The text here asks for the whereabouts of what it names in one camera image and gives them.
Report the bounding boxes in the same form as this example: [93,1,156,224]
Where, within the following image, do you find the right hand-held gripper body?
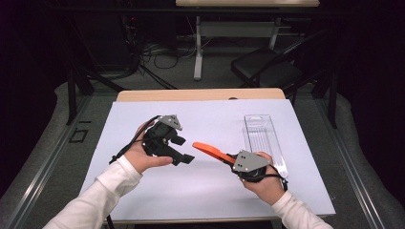
[231,149,271,183]

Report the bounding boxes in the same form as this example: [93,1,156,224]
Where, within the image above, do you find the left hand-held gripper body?
[141,114,184,166]

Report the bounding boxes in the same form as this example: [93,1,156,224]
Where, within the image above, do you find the orange phone case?
[192,141,237,165]

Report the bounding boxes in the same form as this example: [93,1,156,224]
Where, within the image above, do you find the clear plastic box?
[243,114,289,179]

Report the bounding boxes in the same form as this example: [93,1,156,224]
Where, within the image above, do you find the person's left hand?
[123,122,175,175]

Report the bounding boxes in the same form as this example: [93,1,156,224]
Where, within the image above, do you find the person's right hand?
[242,151,286,207]

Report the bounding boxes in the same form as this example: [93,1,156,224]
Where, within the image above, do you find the white board sheet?
[79,98,337,222]

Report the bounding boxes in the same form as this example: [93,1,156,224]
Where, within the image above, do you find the wooden table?
[101,88,329,225]

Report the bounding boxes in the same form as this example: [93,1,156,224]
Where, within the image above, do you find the black square floor hatch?
[69,128,89,144]

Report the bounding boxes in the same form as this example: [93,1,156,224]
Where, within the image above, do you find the black chair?
[230,28,335,96]

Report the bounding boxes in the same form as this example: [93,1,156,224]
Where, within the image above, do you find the white desk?
[175,0,321,81]

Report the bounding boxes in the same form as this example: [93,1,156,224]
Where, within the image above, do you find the black metal stand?
[65,68,128,126]
[313,68,339,130]

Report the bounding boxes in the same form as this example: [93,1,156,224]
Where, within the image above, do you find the black computer tower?
[79,12,141,73]

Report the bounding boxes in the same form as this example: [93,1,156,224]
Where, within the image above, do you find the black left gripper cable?
[106,114,161,229]

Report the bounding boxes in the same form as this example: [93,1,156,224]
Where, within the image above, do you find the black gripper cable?
[264,165,289,192]
[106,114,161,229]

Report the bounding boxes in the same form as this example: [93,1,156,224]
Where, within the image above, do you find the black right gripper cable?
[264,165,289,192]

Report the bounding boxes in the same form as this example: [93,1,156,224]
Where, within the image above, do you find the floor cables bundle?
[139,41,199,70]

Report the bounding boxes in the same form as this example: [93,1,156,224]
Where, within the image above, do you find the metal floor rail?
[0,94,94,229]
[313,98,388,229]

